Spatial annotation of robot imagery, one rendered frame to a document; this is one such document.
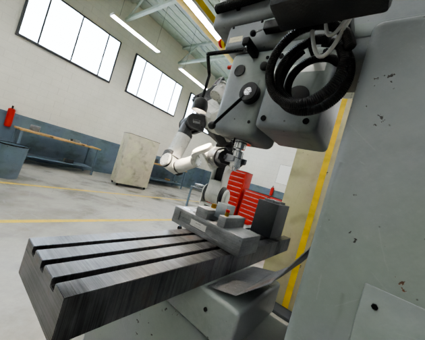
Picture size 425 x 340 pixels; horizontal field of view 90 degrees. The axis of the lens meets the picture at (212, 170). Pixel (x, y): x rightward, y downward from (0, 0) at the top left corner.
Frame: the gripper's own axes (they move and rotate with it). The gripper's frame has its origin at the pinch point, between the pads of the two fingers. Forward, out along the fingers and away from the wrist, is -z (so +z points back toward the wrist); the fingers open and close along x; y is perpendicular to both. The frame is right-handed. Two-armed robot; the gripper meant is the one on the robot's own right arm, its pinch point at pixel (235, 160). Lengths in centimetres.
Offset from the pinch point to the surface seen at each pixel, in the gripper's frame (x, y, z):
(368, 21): 4, -42, -35
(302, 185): 149, -6, 87
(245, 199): 325, 56, 394
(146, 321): -17, 64, -1
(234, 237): 0.5, 26.7, -12.3
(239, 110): -8.2, -16.6, -5.9
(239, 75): -10.3, -29.5, -1.8
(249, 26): -12.0, -47.3, -2.1
